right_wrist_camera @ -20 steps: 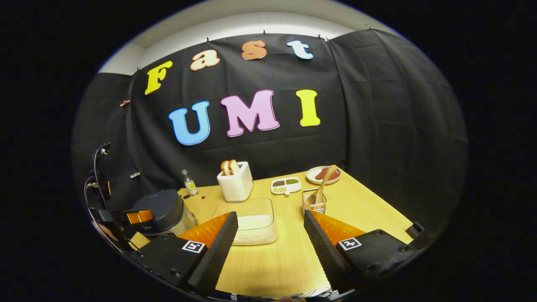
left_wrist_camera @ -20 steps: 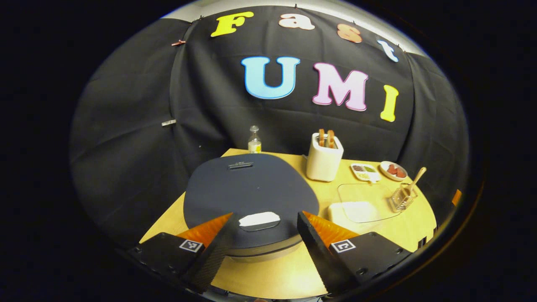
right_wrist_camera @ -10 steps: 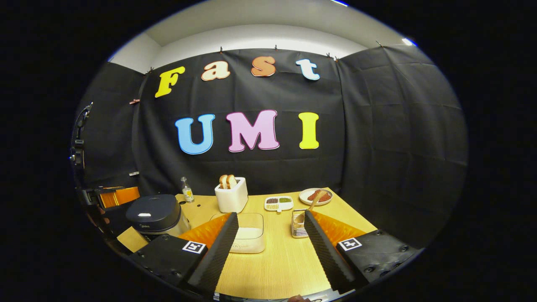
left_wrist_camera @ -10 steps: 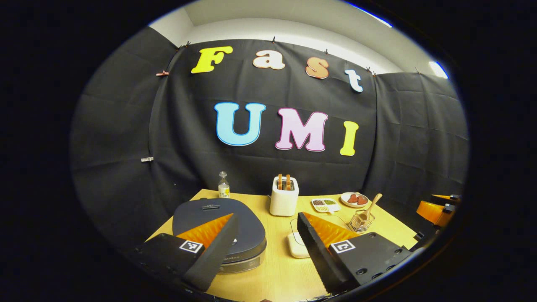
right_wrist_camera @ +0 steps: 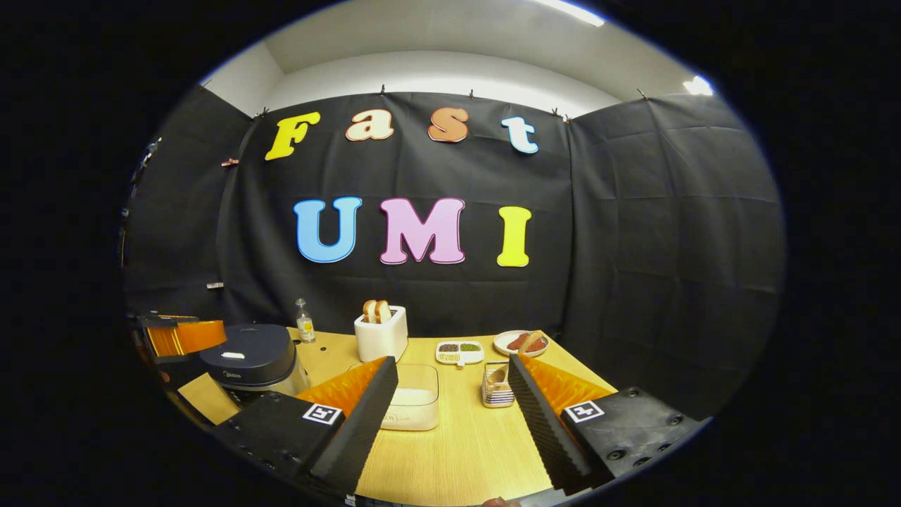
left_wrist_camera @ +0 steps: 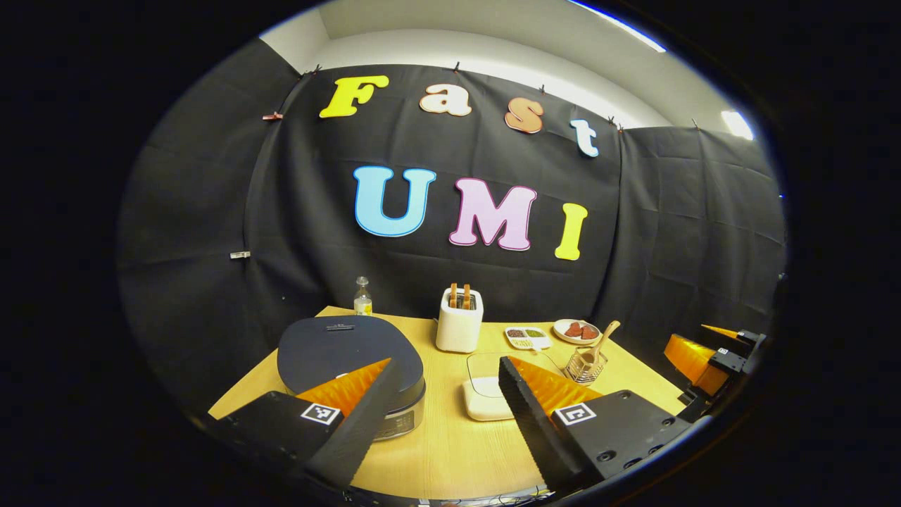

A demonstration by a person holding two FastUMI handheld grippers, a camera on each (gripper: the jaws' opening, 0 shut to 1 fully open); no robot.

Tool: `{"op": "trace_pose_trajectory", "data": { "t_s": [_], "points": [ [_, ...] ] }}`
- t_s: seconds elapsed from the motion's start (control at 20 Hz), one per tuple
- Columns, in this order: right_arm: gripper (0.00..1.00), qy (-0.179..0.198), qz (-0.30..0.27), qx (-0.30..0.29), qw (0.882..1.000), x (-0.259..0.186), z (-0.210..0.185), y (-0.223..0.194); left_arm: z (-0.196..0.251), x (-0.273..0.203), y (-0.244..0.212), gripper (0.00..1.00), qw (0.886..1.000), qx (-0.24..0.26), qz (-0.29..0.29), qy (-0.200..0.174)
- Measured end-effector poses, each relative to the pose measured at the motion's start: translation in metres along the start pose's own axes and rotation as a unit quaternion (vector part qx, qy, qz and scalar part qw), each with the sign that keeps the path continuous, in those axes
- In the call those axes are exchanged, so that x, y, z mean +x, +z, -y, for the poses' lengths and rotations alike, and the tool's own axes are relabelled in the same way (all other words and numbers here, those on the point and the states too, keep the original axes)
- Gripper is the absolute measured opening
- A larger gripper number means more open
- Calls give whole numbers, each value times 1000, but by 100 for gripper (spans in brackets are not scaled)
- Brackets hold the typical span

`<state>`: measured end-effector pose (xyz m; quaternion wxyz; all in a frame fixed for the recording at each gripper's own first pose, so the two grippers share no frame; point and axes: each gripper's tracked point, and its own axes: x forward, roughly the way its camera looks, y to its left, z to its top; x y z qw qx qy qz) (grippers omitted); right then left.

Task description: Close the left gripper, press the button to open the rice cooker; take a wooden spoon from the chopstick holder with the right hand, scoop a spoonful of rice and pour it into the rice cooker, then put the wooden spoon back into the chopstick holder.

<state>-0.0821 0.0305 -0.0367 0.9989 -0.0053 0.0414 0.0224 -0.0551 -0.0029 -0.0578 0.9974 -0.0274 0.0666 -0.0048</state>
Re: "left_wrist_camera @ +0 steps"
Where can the white toaster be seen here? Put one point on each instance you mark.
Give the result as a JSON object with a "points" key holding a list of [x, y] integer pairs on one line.
{"points": [[457, 331]]}

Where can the white round plate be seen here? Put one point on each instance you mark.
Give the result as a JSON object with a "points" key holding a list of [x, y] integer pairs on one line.
{"points": [[559, 334]]}

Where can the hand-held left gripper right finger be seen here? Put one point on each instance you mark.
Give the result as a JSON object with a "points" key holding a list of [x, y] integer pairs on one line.
{"points": [[538, 436]]}

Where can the black backdrop cloth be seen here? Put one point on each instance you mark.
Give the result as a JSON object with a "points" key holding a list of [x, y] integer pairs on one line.
{"points": [[211, 211]]}

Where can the white divided dish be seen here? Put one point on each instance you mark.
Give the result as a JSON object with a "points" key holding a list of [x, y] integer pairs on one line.
{"points": [[542, 343]]}

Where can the pile of yellow beans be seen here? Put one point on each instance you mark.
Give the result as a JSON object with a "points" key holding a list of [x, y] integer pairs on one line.
{"points": [[521, 343]]}

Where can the ceiling light panel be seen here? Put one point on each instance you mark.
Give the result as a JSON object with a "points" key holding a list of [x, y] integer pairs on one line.
{"points": [[737, 124]]}

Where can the red meat piece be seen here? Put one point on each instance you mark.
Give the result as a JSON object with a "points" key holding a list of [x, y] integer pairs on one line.
{"points": [[590, 332], [574, 329]]}

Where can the dark rice cooker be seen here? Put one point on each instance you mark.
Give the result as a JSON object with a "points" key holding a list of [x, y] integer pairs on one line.
{"points": [[338, 345]]}

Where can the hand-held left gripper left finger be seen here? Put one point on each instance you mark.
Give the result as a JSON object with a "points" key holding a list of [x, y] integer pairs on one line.
{"points": [[362, 429]]}

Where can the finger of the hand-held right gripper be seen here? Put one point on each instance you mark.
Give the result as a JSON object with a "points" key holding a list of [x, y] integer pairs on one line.
{"points": [[693, 362], [750, 336]]}

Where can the small glass bottle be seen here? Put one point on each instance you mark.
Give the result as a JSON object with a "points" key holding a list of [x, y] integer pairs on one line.
{"points": [[362, 303]]}

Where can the wooden spoon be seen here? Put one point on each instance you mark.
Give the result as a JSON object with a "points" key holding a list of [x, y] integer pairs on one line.
{"points": [[598, 345]]}

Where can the clear plastic rice box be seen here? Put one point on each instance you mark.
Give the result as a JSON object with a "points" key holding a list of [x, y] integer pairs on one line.
{"points": [[486, 366]]}

